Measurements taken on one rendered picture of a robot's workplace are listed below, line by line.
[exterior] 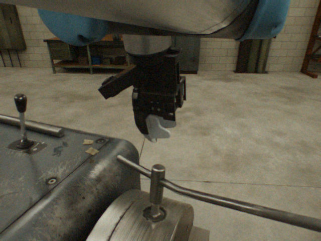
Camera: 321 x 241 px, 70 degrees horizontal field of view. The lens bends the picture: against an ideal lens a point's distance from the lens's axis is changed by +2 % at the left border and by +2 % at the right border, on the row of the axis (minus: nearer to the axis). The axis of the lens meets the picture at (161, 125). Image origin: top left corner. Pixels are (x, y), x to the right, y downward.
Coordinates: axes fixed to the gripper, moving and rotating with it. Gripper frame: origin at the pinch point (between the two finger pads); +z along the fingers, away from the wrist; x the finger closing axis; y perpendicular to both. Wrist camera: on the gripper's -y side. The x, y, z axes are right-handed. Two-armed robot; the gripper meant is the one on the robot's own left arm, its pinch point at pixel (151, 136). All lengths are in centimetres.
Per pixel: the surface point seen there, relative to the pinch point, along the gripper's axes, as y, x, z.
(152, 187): 6.5, -14.3, -3.6
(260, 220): 45, 78, 153
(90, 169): -8.7, -11.5, 0.8
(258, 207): 21.2, -16.7, -9.5
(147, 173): 5.0, -12.6, -4.4
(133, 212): 3.6, -16.8, 1.2
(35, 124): -31.3, -3.0, 0.5
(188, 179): -23, 104, 159
